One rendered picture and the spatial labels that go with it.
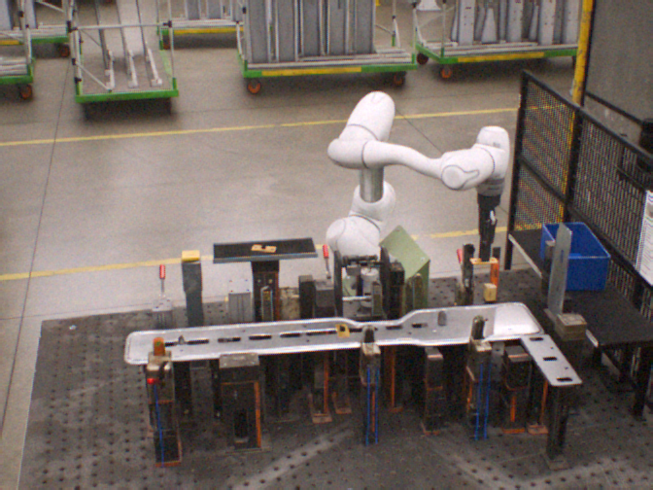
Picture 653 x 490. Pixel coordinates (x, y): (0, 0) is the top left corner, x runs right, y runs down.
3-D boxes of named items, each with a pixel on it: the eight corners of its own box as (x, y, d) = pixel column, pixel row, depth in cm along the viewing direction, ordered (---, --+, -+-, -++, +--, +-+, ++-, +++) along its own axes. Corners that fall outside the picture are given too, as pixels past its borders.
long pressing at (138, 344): (122, 370, 271) (121, 366, 270) (127, 333, 291) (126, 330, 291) (547, 336, 289) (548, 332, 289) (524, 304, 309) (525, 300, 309)
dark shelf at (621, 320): (599, 352, 279) (600, 343, 277) (507, 237, 360) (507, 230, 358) (664, 346, 282) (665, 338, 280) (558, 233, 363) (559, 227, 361)
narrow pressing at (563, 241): (559, 325, 294) (569, 232, 280) (546, 308, 304) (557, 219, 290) (560, 325, 294) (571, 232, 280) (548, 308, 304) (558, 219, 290)
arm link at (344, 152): (355, 154, 296) (371, 123, 302) (315, 153, 307) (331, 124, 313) (372, 178, 304) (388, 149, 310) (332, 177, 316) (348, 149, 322)
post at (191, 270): (189, 371, 323) (180, 264, 305) (189, 360, 330) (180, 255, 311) (209, 369, 324) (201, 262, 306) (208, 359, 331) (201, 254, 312)
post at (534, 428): (530, 435, 288) (538, 361, 276) (519, 415, 298) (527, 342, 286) (548, 434, 289) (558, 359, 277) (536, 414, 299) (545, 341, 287)
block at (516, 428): (500, 436, 288) (507, 364, 276) (490, 416, 298) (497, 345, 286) (529, 433, 289) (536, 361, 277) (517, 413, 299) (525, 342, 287)
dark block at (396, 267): (388, 372, 322) (391, 270, 305) (384, 363, 328) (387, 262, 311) (401, 371, 323) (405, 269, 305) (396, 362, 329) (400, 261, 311)
